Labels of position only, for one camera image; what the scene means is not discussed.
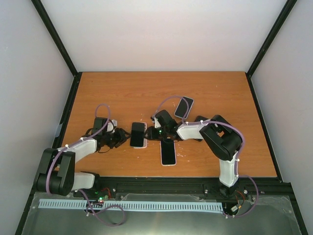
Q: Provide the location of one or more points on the light blue cable duct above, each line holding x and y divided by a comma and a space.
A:
133, 206

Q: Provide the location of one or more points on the phone with teal edge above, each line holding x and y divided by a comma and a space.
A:
168, 153

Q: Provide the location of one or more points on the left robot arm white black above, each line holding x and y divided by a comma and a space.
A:
56, 172

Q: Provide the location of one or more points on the black phone green edge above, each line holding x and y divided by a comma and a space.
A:
137, 132

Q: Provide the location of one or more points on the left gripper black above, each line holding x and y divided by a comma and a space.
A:
121, 138

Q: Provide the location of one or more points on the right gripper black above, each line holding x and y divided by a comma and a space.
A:
151, 134

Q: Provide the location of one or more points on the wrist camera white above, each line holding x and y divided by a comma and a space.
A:
156, 122
112, 124

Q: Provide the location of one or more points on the pink phone case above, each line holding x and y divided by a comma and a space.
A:
145, 141

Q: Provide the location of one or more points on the black phone case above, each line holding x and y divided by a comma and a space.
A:
199, 119

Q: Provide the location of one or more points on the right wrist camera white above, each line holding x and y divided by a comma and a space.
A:
156, 122

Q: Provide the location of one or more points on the black aluminium frame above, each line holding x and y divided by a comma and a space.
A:
205, 187

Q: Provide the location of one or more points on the small circuit board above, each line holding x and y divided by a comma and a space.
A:
103, 195

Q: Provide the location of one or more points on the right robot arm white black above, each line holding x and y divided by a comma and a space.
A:
225, 141

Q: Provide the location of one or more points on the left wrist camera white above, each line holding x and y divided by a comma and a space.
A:
112, 124

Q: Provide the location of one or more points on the light blue phone case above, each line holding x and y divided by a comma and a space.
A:
184, 107

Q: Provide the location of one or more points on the white phone case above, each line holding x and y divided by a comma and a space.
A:
168, 153

